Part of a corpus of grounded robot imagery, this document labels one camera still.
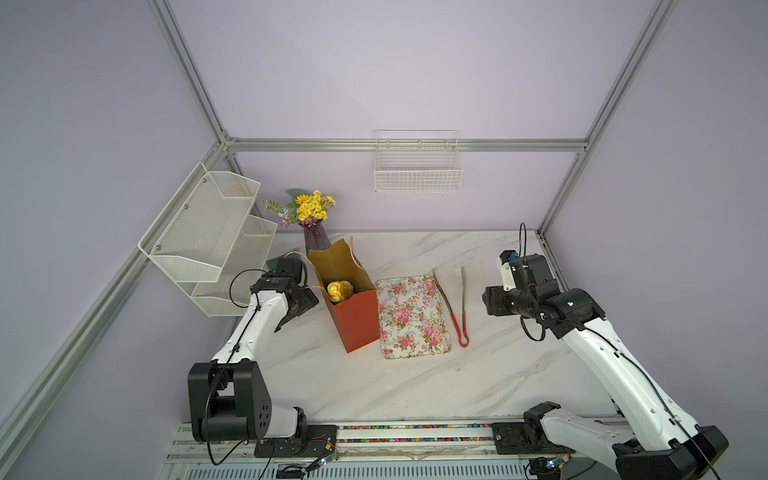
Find long ridged yellow bread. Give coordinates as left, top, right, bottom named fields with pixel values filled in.
left=326, top=280, right=355, bottom=304

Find red brown paper bag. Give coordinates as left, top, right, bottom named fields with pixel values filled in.
left=308, top=239, right=380, bottom=353

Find red handled metal tongs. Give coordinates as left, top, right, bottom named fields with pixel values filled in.
left=431, top=266, right=471, bottom=349

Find floral rectangular tray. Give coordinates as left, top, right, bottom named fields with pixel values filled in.
left=375, top=275, right=452, bottom=360

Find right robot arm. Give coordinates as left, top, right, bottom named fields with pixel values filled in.
left=482, top=250, right=729, bottom=479

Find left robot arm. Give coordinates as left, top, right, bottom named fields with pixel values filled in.
left=187, top=257, right=330, bottom=465

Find dark ribbed vase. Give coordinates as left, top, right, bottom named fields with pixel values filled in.
left=302, top=221, right=332, bottom=254

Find yellow flower bouquet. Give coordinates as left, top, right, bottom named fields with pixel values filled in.
left=262, top=189, right=337, bottom=228

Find white mesh two-tier shelf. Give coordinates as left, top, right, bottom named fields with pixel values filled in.
left=138, top=164, right=277, bottom=317

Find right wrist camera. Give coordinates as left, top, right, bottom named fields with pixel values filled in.
left=499, top=250, right=518, bottom=291

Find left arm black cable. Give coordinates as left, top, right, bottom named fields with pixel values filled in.
left=202, top=268, right=283, bottom=467

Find white wire wall basket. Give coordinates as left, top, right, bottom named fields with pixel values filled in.
left=374, top=130, right=464, bottom=193

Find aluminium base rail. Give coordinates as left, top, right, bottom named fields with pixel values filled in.
left=159, top=417, right=617, bottom=479

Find aluminium frame structure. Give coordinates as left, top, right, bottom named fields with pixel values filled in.
left=1, top=1, right=677, bottom=476

